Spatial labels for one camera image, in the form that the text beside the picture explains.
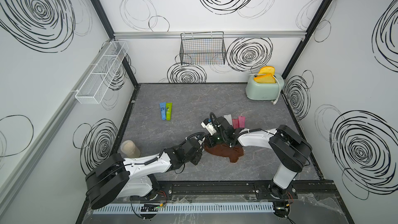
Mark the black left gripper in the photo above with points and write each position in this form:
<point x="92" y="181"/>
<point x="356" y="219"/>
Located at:
<point x="198" y="154"/>

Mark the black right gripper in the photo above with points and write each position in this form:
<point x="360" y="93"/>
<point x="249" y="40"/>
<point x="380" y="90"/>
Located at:
<point x="209" y="141"/>

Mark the crimson pink toothpaste tube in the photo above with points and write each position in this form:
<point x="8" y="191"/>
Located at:
<point x="235" y="123"/>

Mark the white pink-cap toothpaste tube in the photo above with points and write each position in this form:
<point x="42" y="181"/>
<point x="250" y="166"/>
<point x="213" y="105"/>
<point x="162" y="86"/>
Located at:
<point x="228" y="119"/>

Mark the magenta toothpaste tube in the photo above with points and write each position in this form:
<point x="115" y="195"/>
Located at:
<point x="241" y="121"/>

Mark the brown cloth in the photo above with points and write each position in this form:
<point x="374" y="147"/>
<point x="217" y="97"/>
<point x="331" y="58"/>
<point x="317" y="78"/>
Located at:
<point x="223" y="150"/>

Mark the green toothpaste tube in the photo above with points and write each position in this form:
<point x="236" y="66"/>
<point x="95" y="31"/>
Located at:
<point x="168" y="111"/>

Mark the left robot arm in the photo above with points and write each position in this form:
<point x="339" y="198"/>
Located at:
<point x="118" y="177"/>

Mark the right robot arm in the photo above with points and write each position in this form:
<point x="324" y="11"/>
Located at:
<point x="292" y="150"/>

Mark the blue toothpaste tube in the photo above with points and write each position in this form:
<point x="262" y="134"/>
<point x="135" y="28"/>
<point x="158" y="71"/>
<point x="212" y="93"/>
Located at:
<point x="163" y="110"/>

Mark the mint green toaster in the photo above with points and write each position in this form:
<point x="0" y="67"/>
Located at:
<point x="264" y="92"/>

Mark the beige sponge roll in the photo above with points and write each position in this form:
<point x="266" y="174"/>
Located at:
<point x="130" y="150"/>

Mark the yellow toast slice front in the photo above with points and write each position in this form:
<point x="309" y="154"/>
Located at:
<point x="265" y="79"/>

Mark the yellow toast slice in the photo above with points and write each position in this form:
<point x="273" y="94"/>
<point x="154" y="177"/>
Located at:
<point x="265" y="79"/>
<point x="267" y="70"/>

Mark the yellow toast slice back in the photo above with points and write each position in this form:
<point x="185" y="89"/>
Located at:
<point x="267" y="70"/>

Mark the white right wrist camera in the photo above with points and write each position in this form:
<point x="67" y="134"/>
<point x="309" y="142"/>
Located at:
<point x="207" y="124"/>

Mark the grey slotted cable duct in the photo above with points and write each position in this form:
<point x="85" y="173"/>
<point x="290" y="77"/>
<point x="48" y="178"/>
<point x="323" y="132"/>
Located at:
<point x="188" y="208"/>

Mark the black wire wall basket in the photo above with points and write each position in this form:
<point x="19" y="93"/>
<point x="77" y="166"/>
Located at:
<point x="202" y="48"/>

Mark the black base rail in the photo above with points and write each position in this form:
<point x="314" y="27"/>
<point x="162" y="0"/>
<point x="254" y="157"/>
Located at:
<point x="261" y="189"/>

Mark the white wire wall basket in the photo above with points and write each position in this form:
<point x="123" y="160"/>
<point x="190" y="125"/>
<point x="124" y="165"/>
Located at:
<point x="95" y="86"/>

